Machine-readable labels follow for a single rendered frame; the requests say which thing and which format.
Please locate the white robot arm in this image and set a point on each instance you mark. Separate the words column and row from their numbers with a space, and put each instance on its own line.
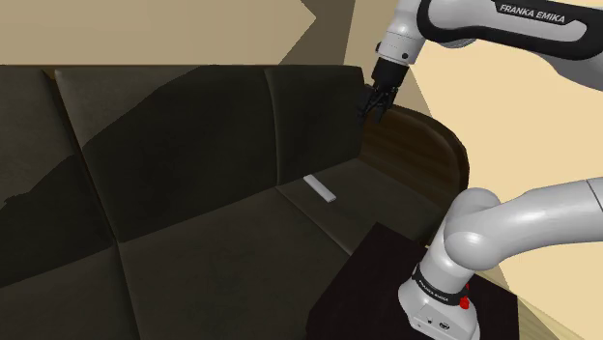
column 476, row 235

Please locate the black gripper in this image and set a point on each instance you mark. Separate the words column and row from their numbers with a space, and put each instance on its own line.
column 389, row 75

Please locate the white remote control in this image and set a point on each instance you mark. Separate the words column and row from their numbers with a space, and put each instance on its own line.
column 320, row 188

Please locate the dark leather sofa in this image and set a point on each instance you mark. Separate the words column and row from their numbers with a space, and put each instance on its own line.
column 198, row 188

